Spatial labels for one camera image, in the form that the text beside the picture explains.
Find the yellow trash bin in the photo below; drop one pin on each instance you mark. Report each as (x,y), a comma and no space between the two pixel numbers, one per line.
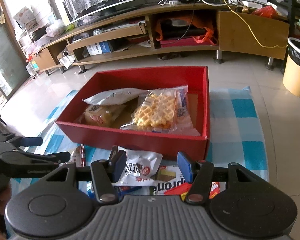
(291,77)

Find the round bun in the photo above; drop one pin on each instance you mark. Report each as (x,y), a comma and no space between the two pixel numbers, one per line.
(102,116)

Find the white duck gizzard packet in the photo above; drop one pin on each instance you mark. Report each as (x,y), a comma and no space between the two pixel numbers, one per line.
(140,167)

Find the red cardboard box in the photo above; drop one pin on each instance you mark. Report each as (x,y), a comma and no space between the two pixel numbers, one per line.
(72,123)

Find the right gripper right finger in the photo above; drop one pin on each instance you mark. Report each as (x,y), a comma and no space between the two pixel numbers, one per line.
(195,172)

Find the orange plastic bag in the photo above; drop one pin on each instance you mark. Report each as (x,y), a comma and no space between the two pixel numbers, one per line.
(186,30)

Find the white blue bread package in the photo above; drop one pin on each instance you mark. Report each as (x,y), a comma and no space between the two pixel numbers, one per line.
(185,126)

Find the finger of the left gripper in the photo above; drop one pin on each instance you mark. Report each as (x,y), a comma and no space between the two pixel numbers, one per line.
(19,140)
(25,161)

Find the red white small packet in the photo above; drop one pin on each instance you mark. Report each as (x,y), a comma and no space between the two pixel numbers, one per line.
(77,156)

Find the red yellow snack bag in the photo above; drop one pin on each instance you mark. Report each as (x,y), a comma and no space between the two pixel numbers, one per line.
(197,188)

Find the Kapron wafer packet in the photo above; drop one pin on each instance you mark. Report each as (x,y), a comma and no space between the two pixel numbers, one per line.
(170,182)

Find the silver white snack packet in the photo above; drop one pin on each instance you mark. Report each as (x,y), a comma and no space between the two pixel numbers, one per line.
(114,97)

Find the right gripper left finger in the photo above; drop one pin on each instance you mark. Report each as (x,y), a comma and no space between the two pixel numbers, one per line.
(105,172)

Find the blue white carton box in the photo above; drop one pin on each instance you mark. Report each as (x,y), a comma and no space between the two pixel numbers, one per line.
(99,48)

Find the red plastic bag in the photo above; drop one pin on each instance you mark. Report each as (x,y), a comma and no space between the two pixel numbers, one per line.
(267,12)

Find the wooden TV stand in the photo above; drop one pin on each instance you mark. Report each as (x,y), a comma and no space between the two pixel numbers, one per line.
(131,34)

